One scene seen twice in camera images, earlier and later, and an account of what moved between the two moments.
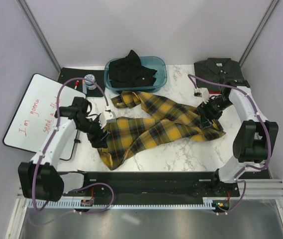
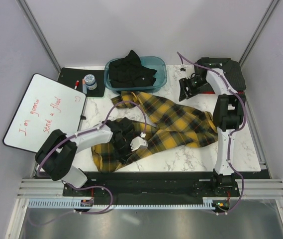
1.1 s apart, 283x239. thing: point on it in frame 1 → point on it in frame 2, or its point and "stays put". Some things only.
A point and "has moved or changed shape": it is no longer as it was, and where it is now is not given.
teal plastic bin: [158, 63] stays put
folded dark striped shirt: [217, 69] stays put
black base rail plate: [131, 185] stays put
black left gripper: [96, 141] → [123, 157]
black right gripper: [204, 108] → [184, 83]
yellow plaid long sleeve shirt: [156, 121] has moved or changed shape
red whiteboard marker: [76, 84] stays put
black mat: [66, 73] stays put
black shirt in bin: [129, 72] stays put
